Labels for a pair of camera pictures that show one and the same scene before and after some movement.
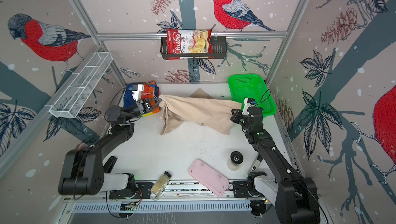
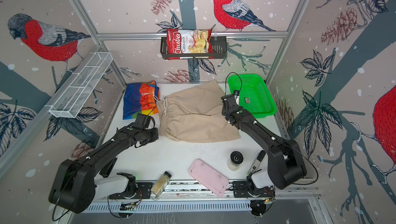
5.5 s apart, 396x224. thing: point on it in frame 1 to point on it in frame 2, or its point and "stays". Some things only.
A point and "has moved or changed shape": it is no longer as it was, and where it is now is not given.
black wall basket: [219, 50] stays
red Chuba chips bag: [184, 41] stays
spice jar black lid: [168, 174] stays
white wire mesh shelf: [67, 104] stays
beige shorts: [200, 107] has moved or changed shape
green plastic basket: [252, 86] stays
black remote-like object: [108, 167] stays
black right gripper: [236, 116] to [223, 113]
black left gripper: [144, 107] to [155, 136]
